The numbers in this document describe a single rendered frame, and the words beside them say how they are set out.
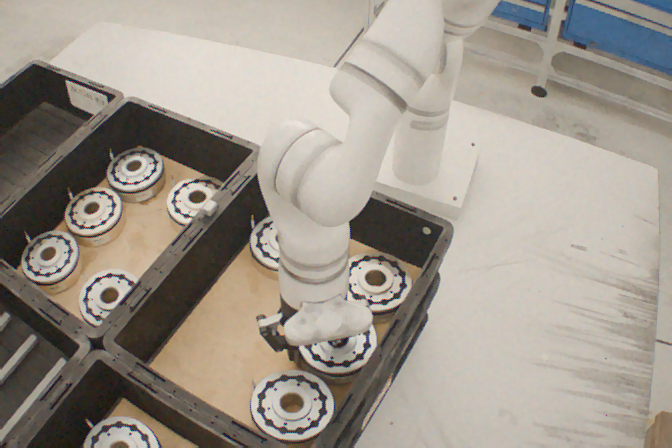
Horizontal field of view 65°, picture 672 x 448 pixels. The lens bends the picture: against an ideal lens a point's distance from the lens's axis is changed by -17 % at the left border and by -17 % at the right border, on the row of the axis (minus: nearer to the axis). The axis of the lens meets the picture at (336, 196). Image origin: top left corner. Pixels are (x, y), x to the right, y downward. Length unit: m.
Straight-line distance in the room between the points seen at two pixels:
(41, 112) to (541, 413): 1.11
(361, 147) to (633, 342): 0.74
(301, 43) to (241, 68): 1.42
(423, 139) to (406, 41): 0.56
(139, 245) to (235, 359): 0.25
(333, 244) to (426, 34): 0.21
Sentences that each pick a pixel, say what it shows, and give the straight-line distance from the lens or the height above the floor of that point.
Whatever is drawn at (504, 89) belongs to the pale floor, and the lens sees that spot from 2.79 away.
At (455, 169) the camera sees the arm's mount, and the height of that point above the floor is 0.74.
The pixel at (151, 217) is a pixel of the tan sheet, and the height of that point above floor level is 0.83.
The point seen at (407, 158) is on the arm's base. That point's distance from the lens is 1.12.
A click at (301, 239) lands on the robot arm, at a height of 1.10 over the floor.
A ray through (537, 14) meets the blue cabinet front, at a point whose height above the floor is 0.39.
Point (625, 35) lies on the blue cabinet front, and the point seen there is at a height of 0.44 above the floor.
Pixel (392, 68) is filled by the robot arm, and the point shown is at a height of 1.25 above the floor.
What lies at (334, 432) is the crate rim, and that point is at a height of 0.93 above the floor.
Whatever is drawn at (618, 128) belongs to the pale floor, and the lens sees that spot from 2.83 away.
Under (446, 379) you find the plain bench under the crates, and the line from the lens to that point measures 0.97.
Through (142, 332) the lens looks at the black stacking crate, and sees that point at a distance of 0.80.
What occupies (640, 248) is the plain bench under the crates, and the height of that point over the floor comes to 0.70.
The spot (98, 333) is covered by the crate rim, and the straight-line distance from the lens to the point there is 0.76.
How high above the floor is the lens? 1.55
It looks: 46 degrees down
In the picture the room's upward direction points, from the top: 3 degrees clockwise
